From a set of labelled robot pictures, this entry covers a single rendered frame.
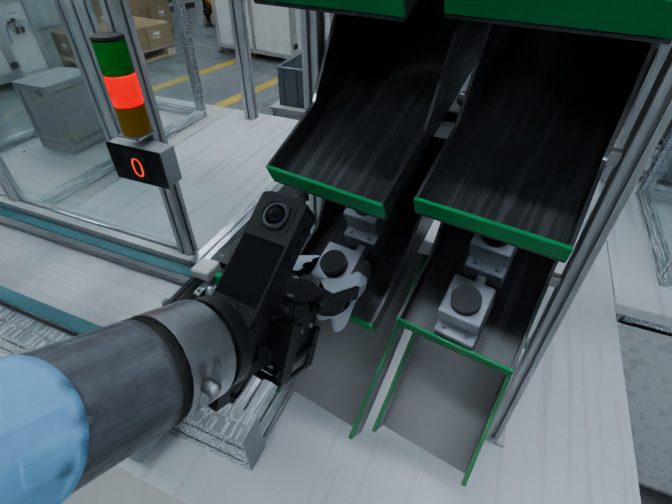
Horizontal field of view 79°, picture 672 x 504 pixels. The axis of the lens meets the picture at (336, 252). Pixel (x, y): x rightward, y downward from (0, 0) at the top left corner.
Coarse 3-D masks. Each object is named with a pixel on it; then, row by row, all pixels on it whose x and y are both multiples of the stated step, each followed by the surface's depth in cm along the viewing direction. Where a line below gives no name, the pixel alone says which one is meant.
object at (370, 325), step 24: (432, 144) 58; (336, 216) 56; (408, 216) 53; (312, 240) 53; (336, 240) 54; (408, 240) 52; (384, 264) 51; (408, 264) 49; (384, 288) 49; (360, 312) 49; (384, 312) 48
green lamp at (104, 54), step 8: (120, 40) 63; (96, 48) 62; (104, 48) 62; (112, 48) 62; (120, 48) 63; (128, 48) 65; (96, 56) 63; (104, 56) 63; (112, 56) 63; (120, 56) 63; (128, 56) 65; (104, 64) 63; (112, 64) 63; (120, 64) 64; (128, 64) 65; (104, 72) 64; (112, 72) 64; (120, 72) 64; (128, 72) 65
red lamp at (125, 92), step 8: (104, 80) 66; (112, 80) 65; (120, 80) 65; (128, 80) 66; (136, 80) 67; (112, 88) 66; (120, 88) 66; (128, 88) 66; (136, 88) 67; (112, 96) 67; (120, 96) 66; (128, 96) 67; (136, 96) 68; (120, 104) 67; (128, 104) 67; (136, 104) 68
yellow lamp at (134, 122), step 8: (144, 104) 70; (120, 112) 68; (128, 112) 68; (136, 112) 69; (144, 112) 70; (120, 120) 69; (128, 120) 69; (136, 120) 69; (144, 120) 70; (128, 128) 70; (136, 128) 70; (144, 128) 71; (152, 128) 73; (128, 136) 71; (136, 136) 71
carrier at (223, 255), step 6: (246, 222) 101; (240, 228) 99; (234, 234) 97; (240, 234) 97; (228, 240) 96; (234, 240) 96; (306, 240) 92; (222, 246) 94; (228, 246) 94; (234, 246) 94; (216, 252) 92; (222, 252) 92; (228, 252) 92; (210, 258) 91; (216, 258) 91; (222, 258) 91; (228, 258) 91; (222, 264) 90
